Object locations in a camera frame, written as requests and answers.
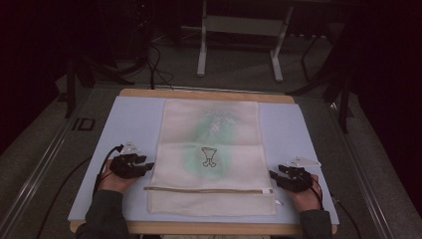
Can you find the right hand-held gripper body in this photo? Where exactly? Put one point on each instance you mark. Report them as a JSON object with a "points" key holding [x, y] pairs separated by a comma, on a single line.
{"points": [[298, 177]]}

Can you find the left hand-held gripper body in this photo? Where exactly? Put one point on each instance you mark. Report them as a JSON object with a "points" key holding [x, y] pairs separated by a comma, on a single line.
{"points": [[124, 166]]}

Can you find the beige zipper pull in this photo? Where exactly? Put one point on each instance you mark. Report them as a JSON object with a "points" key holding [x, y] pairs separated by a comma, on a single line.
{"points": [[266, 191]]}

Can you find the white mesh laundry bag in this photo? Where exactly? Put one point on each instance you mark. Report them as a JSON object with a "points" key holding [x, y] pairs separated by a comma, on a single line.
{"points": [[232, 132]]}

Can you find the person's left hand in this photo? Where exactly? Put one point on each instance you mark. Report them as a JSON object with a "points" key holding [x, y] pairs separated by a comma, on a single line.
{"points": [[114, 181]]}

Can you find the person's right hand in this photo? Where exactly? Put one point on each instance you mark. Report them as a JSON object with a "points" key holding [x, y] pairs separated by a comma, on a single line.
{"points": [[307, 199]]}

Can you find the lavender table mat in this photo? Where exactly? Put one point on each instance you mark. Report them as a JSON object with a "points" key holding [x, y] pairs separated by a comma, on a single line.
{"points": [[132, 119]]}

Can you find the wooden table edge strip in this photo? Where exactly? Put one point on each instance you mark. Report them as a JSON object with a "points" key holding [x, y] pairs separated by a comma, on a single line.
{"points": [[205, 95]]}

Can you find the black metal stand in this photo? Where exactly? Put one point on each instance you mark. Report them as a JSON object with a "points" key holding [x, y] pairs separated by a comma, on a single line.
{"points": [[343, 93], [79, 73]]}

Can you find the white metal stand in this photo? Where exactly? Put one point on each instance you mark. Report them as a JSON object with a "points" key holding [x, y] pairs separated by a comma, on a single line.
{"points": [[245, 26]]}

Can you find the grey metal floor rail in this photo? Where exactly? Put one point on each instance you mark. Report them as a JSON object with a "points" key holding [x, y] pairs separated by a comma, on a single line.
{"points": [[361, 172], [36, 176]]}

